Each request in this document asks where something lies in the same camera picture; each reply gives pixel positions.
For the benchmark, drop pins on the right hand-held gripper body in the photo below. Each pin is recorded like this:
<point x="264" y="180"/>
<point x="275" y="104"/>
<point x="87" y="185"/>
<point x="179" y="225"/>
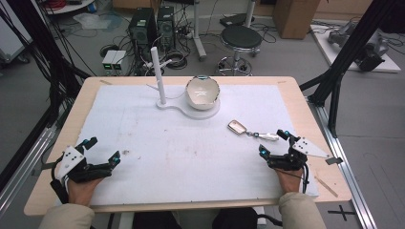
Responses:
<point x="294" y="157"/>

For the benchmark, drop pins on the thin wooden stick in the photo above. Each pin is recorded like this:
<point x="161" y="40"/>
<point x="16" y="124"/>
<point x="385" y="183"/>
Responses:
<point x="326" y="186"/>

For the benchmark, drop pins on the white bowl with brown rim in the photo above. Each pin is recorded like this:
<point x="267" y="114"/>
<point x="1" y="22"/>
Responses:
<point x="202" y="95"/>

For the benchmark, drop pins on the person's left hand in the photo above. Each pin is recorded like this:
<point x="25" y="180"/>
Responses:
<point x="81" y="192"/>

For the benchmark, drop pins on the aluminium rail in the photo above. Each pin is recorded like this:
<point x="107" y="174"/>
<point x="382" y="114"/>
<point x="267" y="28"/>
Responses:
<point x="28" y="162"/>
<point x="347" y="178"/>

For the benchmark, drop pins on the person's right hand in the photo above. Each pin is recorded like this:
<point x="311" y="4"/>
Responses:
<point x="289" y="183"/>

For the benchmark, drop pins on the black computer tower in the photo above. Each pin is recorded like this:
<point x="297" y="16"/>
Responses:
<point x="141" y="25"/>
<point x="166" y="24"/>

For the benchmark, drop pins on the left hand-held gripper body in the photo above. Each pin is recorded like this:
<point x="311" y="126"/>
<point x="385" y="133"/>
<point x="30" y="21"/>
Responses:
<point x="76" y="168"/>

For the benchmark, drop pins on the white foam mat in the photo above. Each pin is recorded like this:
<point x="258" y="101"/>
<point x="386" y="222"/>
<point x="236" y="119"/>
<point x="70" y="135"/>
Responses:
<point x="178" y="152"/>

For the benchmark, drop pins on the white floor board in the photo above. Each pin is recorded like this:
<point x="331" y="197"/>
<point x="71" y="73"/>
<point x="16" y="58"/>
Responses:
<point x="337" y="58"/>

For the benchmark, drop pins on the person's leg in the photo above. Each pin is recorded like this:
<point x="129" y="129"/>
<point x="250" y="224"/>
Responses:
<point x="156" y="221"/>
<point x="235" y="219"/>

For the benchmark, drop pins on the black round stool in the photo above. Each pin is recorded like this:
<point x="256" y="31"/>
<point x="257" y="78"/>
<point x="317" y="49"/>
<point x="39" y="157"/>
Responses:
<point x="241" y="37"/>

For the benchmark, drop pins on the person's right leg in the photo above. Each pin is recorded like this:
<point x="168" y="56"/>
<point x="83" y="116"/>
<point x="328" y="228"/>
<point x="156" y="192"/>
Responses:
<point x="235" y="219"/>

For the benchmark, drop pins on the white table leg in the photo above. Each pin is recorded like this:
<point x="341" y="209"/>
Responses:
<point x="198" y="28"/>
<point x="250" y="12"/>

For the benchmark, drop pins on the small white power box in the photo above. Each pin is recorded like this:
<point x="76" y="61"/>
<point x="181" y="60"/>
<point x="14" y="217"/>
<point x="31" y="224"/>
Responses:
<point x="109" y="59"/>
<point x="119" y="59"/>

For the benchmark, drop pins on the white stand with post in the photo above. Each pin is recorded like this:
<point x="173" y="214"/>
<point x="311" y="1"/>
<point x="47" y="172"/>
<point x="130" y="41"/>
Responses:
<point x="158" y="73"/>

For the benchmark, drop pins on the person's left leg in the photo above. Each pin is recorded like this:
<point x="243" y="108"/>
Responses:
<point x="156" y="221"/>

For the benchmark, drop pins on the grey and black machine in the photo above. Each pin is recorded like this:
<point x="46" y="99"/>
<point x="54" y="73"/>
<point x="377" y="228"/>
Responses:
<point x="371" y="52"/>

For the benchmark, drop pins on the black metal frame stand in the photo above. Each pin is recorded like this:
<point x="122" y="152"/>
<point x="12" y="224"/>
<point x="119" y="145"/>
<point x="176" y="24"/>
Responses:
<point x="31" y="31"/>
<point x="350" y="47"/>

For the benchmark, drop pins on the round white table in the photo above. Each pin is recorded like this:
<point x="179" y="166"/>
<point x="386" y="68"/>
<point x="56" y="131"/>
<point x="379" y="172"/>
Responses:
<point x="68" y="5"/>

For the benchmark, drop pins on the clear plastic bag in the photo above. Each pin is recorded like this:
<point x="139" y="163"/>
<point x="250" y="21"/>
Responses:
<point x="95" y="20"/>

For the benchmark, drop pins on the cardboard box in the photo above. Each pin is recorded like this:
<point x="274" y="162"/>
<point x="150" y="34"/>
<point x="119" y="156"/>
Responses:
<point x="294" y="17"/>

